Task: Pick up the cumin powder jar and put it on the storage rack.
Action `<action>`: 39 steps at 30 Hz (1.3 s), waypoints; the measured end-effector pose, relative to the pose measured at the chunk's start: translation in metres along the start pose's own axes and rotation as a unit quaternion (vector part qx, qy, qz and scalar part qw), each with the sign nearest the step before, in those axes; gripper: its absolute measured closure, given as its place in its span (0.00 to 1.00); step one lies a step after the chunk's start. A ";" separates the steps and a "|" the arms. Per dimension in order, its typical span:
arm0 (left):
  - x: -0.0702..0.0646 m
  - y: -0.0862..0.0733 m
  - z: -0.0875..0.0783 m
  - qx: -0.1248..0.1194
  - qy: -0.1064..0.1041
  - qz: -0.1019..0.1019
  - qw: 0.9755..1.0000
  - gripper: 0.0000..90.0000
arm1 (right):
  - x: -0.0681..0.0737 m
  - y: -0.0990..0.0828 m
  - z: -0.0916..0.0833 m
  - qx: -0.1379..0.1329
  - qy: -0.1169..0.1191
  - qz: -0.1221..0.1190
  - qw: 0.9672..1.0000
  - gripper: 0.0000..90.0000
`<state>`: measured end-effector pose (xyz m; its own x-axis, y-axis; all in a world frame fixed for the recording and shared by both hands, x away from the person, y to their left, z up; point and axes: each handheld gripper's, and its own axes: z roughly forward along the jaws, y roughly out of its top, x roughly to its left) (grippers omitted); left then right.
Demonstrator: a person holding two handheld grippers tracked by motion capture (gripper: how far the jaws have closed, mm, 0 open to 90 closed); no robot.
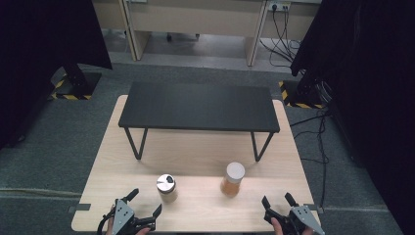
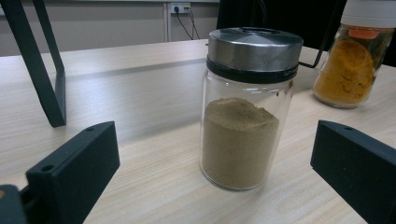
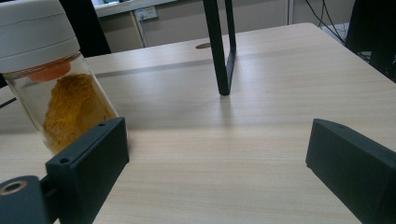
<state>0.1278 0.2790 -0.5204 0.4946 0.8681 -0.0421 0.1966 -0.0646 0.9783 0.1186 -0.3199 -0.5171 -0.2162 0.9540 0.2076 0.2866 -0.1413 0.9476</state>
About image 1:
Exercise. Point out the glass spice jar silver lid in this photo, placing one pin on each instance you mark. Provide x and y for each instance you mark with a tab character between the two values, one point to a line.
167	193

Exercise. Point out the spice jar with white lid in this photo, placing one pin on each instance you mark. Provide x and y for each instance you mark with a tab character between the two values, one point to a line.
235	171

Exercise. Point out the person's right hand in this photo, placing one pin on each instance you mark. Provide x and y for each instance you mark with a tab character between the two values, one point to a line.
276	227

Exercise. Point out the black shelf with metal legs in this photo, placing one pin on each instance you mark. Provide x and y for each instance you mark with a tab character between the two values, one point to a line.
199	106

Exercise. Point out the white wall power socket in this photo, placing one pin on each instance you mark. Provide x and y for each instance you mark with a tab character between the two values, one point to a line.
279	6

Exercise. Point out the black curtain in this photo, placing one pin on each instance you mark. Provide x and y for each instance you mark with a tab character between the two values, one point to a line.
368	81
39	49

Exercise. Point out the black caster wheel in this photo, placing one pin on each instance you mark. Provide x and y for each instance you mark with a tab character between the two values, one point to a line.
169	37

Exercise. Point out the grey table bracket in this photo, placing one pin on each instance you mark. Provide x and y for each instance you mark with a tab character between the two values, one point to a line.
80	207
315	208

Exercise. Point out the person's left hand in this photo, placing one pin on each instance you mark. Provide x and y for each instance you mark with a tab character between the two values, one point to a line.
143	231

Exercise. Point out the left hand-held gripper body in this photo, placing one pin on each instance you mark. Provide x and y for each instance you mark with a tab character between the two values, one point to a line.
122	215

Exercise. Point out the black stand base striped tape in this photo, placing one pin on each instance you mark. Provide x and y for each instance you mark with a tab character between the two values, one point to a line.
76	84
301	94

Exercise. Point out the beige office desk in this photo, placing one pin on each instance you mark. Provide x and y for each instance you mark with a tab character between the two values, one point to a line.
195	19

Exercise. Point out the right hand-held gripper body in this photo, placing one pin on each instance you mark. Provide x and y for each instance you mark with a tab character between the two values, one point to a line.
301	217

